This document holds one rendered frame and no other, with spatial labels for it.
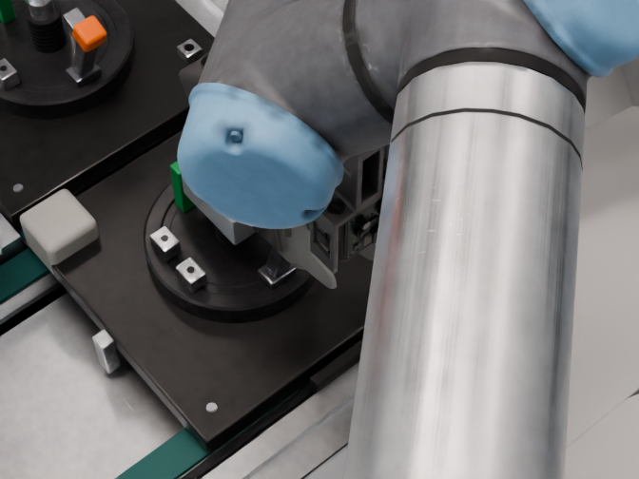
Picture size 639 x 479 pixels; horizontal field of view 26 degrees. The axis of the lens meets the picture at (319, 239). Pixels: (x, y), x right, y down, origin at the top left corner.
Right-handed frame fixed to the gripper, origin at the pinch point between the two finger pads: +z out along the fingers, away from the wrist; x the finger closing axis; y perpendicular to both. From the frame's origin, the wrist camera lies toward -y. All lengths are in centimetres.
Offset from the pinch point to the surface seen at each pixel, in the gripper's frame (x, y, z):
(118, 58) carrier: 3.2, -28.6, 7.5
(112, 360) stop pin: -12.7, -7.8, 12.3
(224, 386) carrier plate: -8.3, 0.7, 9.5
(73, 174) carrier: -5.9, -22.4, 9.5
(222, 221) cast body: -2.3, -6.7, 2.2
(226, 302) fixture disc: -4.5, -3.8, 7.5
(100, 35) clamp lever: 0.2, -25.2, -0.2
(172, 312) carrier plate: -7.5, -6.8, 9.5
